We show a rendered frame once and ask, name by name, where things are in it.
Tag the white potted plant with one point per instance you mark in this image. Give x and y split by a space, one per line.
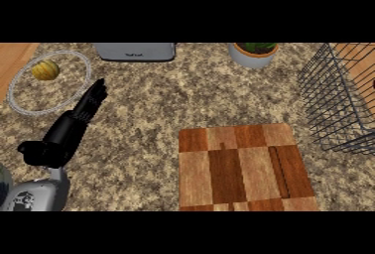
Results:
253 53

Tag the clear glass plate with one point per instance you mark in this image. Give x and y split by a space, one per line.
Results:
30 102

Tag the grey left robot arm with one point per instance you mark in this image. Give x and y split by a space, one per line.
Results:
38 195

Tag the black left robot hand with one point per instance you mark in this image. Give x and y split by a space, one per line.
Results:
66 132

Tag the yellow-green pear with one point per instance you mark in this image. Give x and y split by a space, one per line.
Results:
46 69

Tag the silver toaster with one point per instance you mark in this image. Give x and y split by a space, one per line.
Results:
135 52

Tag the patchwork wooden cutting board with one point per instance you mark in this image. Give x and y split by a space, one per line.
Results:
244 168

